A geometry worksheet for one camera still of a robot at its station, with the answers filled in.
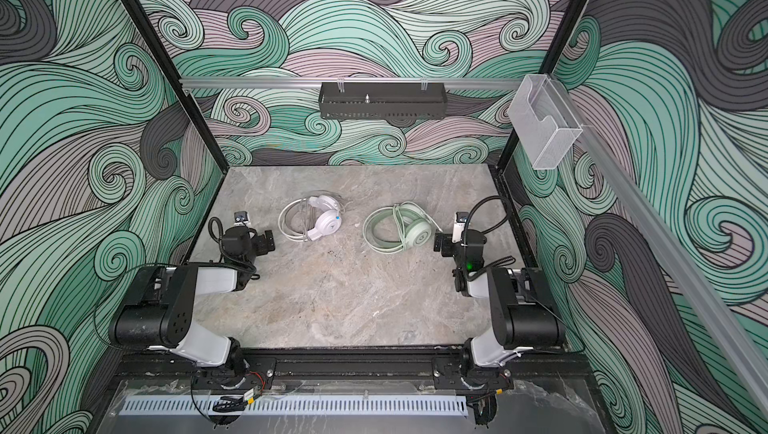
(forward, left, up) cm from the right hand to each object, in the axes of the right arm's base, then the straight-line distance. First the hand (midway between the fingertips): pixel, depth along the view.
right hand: (454, 229), depth 94 cm
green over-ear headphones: (-1, +12, +2) cm, 12 cm away
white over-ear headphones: (+2, +41, +2) cm, 41 cm away
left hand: (-1, +65, 0) cm, 65 cm away
